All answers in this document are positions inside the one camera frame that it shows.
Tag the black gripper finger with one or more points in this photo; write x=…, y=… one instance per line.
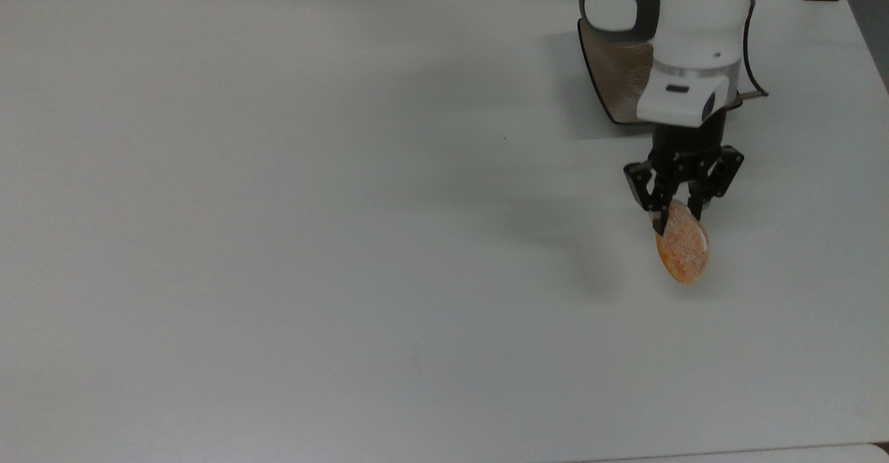
x=715, y=175
x=649, y=185

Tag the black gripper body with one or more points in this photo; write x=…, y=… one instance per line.
x=687, y=145

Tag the orange sugared bread bun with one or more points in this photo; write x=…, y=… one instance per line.
x=686, y=251

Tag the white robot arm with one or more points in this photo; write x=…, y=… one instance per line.
x=701, y=19

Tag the square brown ceramic plate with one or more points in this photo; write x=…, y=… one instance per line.
x=621, y=74

